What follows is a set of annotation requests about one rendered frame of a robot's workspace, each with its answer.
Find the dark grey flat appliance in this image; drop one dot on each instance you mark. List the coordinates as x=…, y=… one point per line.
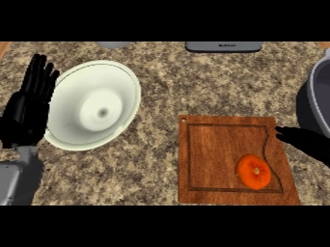
x=223, y=46

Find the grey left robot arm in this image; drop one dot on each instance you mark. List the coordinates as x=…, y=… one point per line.
x=5, y=183

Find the orange squash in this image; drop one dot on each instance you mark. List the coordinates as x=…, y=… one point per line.
x=254, y=171

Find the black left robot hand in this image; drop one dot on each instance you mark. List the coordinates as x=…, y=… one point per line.
x=30, y=106

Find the white bowl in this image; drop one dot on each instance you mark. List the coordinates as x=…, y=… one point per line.
x=94, y=105

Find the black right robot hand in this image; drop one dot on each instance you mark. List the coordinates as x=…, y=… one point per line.
x=315, y=144

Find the brown wooden cutting board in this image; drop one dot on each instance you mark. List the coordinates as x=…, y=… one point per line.
x=225, y=151

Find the pale grey rounded object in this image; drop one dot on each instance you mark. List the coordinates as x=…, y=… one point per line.
x=114, y=44

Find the grey pot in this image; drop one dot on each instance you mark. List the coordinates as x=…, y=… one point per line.
x=327, y=93

